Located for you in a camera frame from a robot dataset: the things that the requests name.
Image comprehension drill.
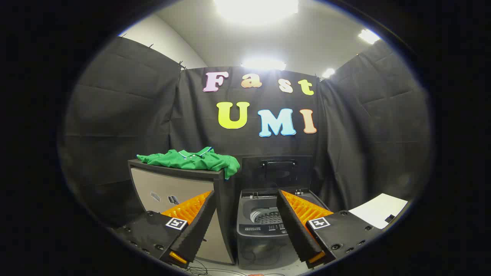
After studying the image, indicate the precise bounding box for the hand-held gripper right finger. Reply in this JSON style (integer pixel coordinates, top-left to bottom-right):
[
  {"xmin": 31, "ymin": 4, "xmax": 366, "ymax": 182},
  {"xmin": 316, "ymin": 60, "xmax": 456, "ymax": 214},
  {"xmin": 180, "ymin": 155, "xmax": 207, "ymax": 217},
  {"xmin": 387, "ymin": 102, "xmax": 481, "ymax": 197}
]
[{"xmin": 276, "ymin": 189, "xmax": 384, "ymax": 269}]

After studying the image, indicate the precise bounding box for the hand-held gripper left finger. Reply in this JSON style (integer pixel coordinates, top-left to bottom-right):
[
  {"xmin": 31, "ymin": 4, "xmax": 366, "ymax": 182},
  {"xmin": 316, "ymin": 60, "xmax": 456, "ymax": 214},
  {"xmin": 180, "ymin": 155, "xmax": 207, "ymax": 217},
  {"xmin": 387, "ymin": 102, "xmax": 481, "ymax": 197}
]
[{"xmin": 115, "ymin": 191, "xmax": 217, "ymax": 269}]

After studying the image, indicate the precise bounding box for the grey washing machine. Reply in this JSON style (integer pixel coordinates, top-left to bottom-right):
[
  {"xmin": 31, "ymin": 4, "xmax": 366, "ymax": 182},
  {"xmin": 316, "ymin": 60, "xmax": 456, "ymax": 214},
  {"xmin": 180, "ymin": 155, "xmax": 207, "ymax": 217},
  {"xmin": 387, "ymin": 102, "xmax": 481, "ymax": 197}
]
[{"xmin": 236, "ymin": 190, "xmax": 338, "ymax": 269}]

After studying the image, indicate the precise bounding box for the green polo shirt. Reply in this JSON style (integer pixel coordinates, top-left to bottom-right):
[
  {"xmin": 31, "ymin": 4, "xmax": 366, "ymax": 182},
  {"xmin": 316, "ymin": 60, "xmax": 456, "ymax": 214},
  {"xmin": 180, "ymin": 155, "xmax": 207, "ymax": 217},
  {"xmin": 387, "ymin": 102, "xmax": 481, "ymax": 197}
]
[{"xmin": 137, "ymin": 146, "xmax": 241, "ymax": 180}]

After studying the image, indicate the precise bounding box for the grey cabinet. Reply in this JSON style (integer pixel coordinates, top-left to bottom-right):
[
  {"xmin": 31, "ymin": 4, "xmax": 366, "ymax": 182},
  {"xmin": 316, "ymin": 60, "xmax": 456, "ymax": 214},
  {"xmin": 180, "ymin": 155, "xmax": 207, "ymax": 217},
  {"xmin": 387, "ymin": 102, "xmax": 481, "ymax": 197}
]
[{"xmin": 128, "ymin": 159, "xmax": 236, "ymax": 266}]

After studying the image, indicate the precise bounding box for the white board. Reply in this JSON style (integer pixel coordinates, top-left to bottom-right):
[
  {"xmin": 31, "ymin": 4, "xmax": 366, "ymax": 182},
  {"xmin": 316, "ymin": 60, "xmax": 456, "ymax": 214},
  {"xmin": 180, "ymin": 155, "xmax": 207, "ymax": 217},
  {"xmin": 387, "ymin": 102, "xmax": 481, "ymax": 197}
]
[{"xmin": 348, "ymin": 193, "xmax": 409, "ymax": 230}]

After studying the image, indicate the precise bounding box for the black backdrop cloth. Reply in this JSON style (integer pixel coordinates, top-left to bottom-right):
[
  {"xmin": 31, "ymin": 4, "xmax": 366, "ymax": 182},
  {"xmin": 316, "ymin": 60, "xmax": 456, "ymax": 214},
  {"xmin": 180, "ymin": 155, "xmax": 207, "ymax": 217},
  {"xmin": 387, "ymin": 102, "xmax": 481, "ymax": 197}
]
[{"xmin": 58, "ymin": 36, "xmax": 432, "ymax": 230}]

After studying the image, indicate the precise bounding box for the large ceiling light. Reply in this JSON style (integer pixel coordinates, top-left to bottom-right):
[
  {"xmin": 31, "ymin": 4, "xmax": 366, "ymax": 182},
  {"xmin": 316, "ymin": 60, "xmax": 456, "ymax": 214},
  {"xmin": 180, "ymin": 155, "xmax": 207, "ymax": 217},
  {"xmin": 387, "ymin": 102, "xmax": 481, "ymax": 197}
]
[{"xmin": 213, "ymin": 0, "xmax": 300, "ymax": 23}]

